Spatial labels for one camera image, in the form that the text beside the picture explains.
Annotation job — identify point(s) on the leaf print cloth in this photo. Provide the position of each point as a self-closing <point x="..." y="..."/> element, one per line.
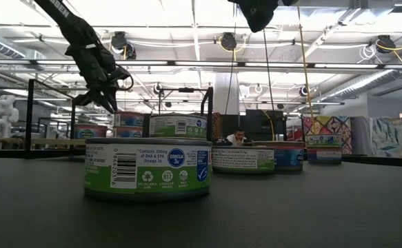
<point x="393" y="136"/>

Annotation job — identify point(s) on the colourful patchwork cloth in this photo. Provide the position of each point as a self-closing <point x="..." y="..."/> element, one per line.
<point x="346" y="131"/>

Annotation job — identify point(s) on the silver ventilation duct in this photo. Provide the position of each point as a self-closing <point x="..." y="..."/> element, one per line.
<point x="359" y="84"/>

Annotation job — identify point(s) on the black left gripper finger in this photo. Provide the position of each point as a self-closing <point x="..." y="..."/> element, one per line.
<point x="85" y="98"/>
<point x="108" y="100"/>

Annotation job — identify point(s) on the wooden shelf board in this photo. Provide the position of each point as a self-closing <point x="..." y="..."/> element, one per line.
<point x="49" y="141"/>

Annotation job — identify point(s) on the black metal shelf frame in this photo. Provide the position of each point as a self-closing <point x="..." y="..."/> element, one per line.
<point x="30" y="117"/>

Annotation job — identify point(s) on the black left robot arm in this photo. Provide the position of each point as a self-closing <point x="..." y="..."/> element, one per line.
<point x="69" y="24"/>

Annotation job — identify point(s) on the black table mat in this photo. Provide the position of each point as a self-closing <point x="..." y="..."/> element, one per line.
<point x="290" y="213"/>

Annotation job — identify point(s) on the grey cloth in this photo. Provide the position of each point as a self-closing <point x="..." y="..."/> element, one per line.
<point x="361" y="134"/>

